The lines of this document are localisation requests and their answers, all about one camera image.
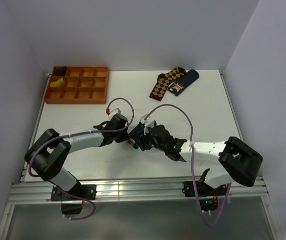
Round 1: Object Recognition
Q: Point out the green reindeer sock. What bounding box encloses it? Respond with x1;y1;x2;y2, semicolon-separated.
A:
128;123;145;149

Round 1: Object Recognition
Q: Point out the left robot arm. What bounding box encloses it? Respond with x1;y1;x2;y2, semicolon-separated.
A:
24;113;128;200

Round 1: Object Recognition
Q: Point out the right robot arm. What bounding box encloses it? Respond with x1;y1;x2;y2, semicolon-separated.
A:
136;125;263;197

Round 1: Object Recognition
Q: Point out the brown argyle sock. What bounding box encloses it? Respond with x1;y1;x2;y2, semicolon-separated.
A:
149;67;186;101

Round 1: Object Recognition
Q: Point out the navy snowman sock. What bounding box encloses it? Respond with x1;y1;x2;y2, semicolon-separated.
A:
167;69;200;96

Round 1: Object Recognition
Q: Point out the orange compartment tray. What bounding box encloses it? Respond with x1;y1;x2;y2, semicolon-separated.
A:
44;65;109;105

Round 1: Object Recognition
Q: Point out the rolled yellow sock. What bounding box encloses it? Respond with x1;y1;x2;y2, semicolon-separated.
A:
50;77;64;88

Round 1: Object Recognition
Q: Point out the rolled black sock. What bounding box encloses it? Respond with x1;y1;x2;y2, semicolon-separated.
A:
52;66;67;77

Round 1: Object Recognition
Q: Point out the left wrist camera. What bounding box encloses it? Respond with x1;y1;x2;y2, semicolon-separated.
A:
106;108;121;119

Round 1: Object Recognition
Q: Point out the aluminium front rail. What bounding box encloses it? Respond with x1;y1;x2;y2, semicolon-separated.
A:
6;177;269;205

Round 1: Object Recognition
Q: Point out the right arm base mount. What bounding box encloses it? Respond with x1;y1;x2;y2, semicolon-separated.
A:
180;179;231;211

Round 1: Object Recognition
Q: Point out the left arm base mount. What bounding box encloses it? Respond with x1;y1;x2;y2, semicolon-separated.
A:
50;183;97;220

